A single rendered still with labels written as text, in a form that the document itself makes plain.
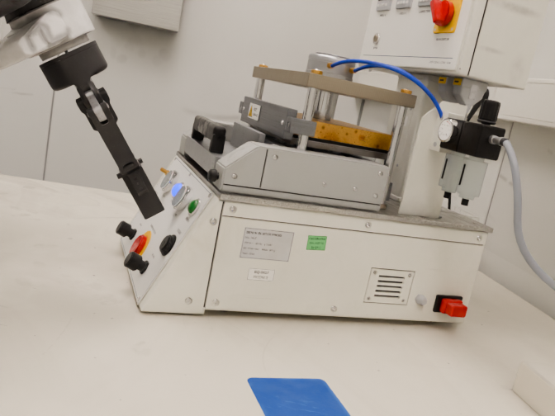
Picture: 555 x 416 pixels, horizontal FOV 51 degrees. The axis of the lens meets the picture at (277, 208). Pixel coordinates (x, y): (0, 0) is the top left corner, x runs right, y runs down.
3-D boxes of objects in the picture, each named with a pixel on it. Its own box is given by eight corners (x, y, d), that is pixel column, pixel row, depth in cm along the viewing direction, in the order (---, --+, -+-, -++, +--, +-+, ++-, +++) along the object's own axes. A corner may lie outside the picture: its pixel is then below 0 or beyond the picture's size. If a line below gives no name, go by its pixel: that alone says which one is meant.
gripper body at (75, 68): (95, 37, 69) (132, 109, 73) (92, 38, 77) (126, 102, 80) (35, 64, 68) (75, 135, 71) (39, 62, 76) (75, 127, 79)
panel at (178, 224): (120, 239, 108) (177, 156, 108) (138, 305, 81) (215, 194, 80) (111, 234, 107) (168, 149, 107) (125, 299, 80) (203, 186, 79)
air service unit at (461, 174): (436, 191, 92) (460, 96, 89) (497, 215, 79) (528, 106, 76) (408, 186, 90) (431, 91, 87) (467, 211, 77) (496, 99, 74)
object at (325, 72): (359, 135, 117) (374, 70, 114) (452, 165, 89) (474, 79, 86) (244, 115, 108) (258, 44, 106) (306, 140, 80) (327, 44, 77)
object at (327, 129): (334, 140, 112) (345, 91, 110) (392, 162, 92) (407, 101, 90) (249, 125, 106) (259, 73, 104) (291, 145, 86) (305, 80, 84)
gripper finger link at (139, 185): (130, 156, 77) (132, 160, 75) (148, 189, 79) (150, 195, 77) (120, 162, 77) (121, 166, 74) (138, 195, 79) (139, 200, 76)
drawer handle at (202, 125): (201, 139, 101) (206, 116, 100) (223, 154, 87) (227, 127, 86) (190, 137, 100) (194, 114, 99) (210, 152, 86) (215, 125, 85)
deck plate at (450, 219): (386, 186, 127) (387, 182, 126) (492, 233, 95) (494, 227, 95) (176, 154, 110) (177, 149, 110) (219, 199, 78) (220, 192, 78)
